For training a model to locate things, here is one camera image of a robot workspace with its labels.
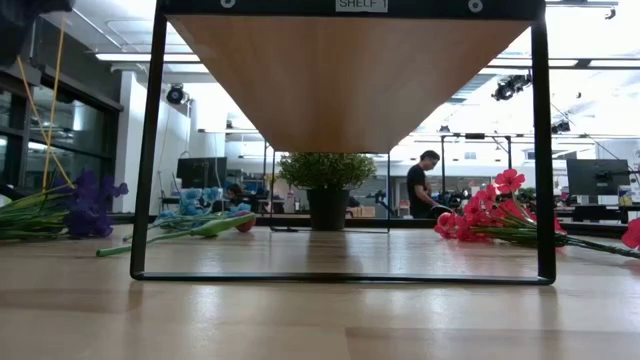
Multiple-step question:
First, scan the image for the dark red artificial tulip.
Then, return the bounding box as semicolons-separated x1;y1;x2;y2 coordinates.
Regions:
96;211;257;259

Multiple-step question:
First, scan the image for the blue artificial flower bunch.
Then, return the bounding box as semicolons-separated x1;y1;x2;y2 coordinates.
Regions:
122;186;254;241

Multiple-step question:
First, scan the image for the large red artificial flower bunch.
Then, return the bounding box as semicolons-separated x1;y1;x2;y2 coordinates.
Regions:
433;168;640;260

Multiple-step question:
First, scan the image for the purple artificial flower bunch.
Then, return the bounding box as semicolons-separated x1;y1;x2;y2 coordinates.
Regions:
0;168;130;242

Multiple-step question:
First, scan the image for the small red artificial flower bunch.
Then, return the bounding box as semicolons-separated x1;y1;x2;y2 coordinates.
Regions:
621;217;640;250

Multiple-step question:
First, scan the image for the white shelf label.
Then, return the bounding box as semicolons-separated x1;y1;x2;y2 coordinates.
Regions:
334;0;389;13

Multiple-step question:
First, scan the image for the potted green bushy plant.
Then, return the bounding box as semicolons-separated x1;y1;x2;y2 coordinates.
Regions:
277;152;378;232

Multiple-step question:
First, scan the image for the person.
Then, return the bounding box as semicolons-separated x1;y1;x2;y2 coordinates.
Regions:
224;182;254;214
405;149;454;220

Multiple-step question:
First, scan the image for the black computer monitor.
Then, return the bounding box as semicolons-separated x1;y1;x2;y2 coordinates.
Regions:
176;156;228;190
566;158;631;197

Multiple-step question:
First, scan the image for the round black ceiling speaker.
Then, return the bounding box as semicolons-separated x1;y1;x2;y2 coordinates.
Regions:
165;83;190;106

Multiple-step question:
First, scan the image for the black ceiling spotlight cluster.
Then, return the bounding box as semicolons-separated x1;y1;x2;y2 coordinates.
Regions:
491;73;533;102

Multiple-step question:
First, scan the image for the long ceiling light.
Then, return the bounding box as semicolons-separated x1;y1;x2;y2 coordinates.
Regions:
94;52;202;64
487;58;640;69

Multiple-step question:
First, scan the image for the wooden shelf with black frame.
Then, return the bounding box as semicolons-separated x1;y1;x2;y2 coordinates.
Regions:
129;0;557;286

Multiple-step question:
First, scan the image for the black gantry frame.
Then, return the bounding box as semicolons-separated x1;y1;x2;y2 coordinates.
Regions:
438;132;514;199

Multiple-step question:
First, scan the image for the black metal table frame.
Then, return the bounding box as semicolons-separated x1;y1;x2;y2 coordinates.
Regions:
110;212;640;240

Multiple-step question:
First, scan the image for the thin yellow cord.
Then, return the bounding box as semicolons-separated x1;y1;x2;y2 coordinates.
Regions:
41;17;68;192

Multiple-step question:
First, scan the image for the yellow power cable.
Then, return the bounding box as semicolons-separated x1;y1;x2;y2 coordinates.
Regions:
16;54;77;191

